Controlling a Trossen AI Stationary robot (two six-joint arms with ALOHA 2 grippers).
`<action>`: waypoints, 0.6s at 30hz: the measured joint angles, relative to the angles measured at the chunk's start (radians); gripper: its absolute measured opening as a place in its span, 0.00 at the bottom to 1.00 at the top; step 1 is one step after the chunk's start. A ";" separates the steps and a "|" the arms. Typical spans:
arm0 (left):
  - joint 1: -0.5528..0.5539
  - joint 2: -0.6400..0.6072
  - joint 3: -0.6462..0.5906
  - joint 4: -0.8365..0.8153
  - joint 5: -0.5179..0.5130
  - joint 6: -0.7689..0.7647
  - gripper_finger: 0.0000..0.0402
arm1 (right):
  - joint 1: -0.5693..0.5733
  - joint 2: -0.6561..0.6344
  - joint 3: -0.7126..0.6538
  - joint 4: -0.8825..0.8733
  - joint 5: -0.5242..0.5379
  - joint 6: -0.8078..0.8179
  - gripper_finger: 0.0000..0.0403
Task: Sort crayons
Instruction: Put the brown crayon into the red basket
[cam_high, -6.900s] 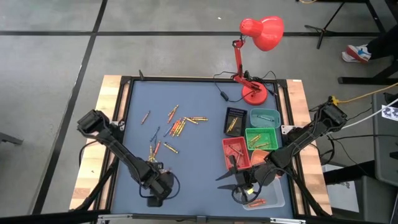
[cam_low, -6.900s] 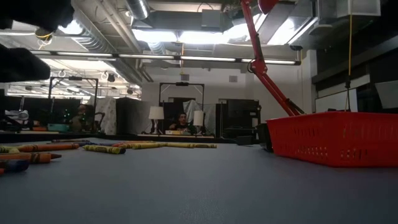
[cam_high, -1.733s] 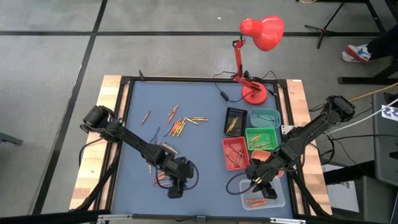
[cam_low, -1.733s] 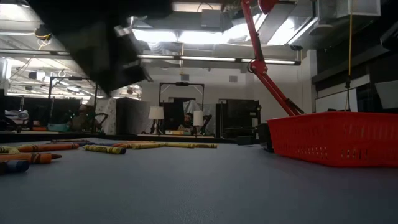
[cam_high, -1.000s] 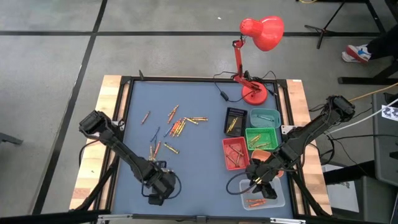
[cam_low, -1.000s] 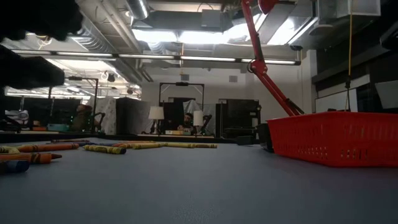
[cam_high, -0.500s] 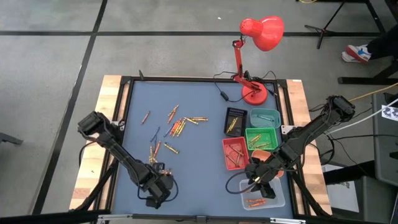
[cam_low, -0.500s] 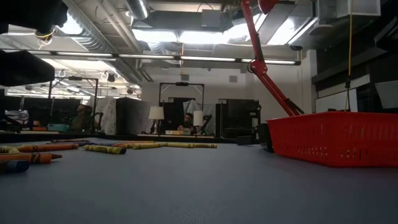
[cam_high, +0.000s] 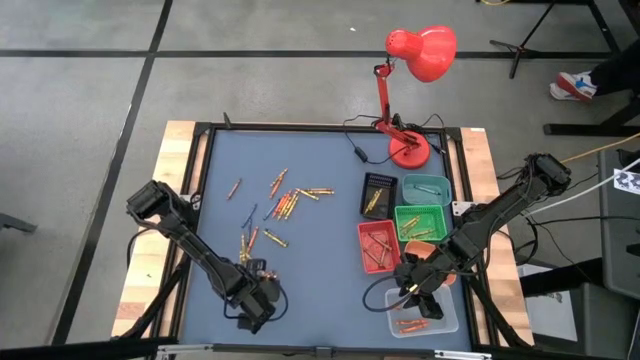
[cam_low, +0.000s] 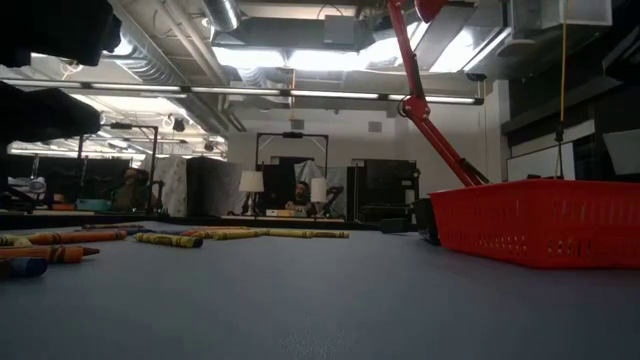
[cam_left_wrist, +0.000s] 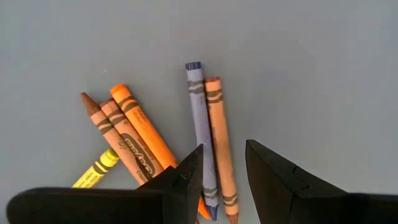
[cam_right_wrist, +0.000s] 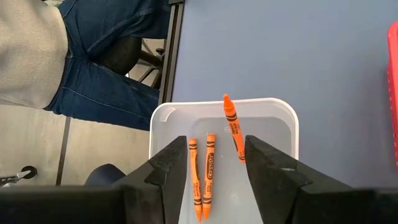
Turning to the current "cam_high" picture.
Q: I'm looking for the clear plastic bin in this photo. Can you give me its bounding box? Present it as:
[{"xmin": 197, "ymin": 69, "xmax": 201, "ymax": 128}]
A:
[{"xmin": 383, "ymin": 283, "xmax": 460, "ymax": 339}]

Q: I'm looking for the black slotted basket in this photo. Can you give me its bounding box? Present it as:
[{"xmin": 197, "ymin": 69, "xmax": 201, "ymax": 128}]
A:
[{"xmin": 359, "ymin": 172, "xmax": 400, "ymax": 221}]

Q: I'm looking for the grey floor stand foot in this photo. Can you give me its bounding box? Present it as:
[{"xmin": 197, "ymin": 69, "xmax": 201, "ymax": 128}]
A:
[{"xmin": 0, "ymin": 211, "xmax": 39, "ymax": 235}]

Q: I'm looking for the person's leg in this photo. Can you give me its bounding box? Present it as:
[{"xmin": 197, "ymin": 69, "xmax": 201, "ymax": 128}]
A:
[{"xmin": 589, "ymin": 37, "xmax": 640, "ymax": 96}]

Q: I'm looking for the grey equipment cart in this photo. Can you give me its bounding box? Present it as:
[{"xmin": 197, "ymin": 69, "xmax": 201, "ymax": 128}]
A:
[{"xmin": 598, "ymin": 148, "xmax": 640, "ymax": 301}]

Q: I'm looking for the black stand base bar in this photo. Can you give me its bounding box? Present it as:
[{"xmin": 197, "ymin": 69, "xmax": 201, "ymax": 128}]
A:
[{"xmin": 543, "ymin": 92, "xmax": 640, "ymax": 137}]

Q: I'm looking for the white cable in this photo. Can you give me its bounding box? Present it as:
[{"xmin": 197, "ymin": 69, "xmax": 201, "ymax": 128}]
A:
[{"xmin": 522, "ymin": 158, "xmax": 640, "ymax": 217}]

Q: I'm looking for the green slotted basket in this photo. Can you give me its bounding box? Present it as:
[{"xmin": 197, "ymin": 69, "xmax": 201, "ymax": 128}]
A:
[{"xmin": 393, "ymin": 204, "xmax": 449, "ymax": 244}]

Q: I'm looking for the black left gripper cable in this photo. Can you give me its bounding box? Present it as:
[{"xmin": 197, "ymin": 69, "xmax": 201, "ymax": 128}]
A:
[{"xmin": 222, "ymin": 283, "xmax": 290, "ymax": 322}]

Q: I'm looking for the black cable with plug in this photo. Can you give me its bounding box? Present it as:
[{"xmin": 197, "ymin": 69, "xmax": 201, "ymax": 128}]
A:
[{"xmin": 399, "ymin": 112, "xmax": 448, "ymax": 155}]

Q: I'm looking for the orange plastic bin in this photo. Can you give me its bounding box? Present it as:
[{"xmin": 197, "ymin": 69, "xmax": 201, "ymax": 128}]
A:
[{"xmin": 402, "ymin": 239, "xmax": 459, "ymax": 288}]

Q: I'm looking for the person's shoe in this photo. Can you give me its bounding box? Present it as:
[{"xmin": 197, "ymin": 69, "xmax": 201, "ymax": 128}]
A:
[{"xmin": 548, "ymin": 70, "xmax": 599, "ymax": 103}]

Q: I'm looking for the yellow cable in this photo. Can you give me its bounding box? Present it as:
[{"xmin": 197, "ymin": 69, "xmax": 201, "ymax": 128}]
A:
[{"xmin": 559, "ymin": 132, "xmax": 640, "ymax": 164}]

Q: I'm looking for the red desk lamp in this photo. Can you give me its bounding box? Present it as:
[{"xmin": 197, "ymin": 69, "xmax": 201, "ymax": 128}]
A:
[{"xmin": 372, "ymin": 24, "xmax": 459, "ymax": 170}]

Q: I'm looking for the black lamp power cable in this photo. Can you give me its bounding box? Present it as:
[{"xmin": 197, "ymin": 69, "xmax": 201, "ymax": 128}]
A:
[{"xmin": 342, "ymin": 113, "xmax": 401, "ymax": 167}]

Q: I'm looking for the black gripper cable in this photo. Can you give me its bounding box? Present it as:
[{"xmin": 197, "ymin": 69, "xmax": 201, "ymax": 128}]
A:
[
  {"xmin": 362, "ymin": 274, "xmax": 416, "ymax": 314},
  {"xmin": 222, "ymin": 283, "xmax": 290, "ymax": 322}
]

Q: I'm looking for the teal plastic bin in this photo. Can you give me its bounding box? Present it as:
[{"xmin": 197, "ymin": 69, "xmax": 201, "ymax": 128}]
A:
[{"xmin": 401, "ymin": 173, "xmax": 453, "ymax": 208}]

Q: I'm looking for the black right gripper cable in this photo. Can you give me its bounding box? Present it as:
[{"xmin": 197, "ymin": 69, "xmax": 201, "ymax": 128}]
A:
[{"xmin": 362, "ymin": 274, "xmax": 416, "ymax": 314}]

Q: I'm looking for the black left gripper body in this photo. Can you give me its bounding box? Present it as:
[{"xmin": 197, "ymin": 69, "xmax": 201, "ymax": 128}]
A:
[{"xmin": 234, "ymin": 277, "xmax": 282, "ymax": 307}]

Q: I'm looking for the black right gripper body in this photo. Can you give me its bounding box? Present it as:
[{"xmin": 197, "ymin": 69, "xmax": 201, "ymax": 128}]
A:
[{"xmin": 398, "ymin": 269, "xmax": 447, "ymax": 301}]

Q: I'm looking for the printed marker sheet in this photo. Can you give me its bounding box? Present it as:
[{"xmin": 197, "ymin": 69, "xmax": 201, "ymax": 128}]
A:
[{"xmin": 612, "ymin": 168, "xmax": 640, "ymax": 196}]

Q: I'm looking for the black tripod stand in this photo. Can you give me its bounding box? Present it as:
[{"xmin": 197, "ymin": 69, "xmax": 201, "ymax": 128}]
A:
[{"xmin": 488, "ymin": 0, "xmax": 624, "ymax": 80}]

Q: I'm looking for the red slotted basket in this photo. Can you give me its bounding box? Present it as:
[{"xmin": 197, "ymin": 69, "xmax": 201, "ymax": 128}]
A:
[{"xmin": 356, "ymin": 219, "xmax": 403, "ymax": 276}]

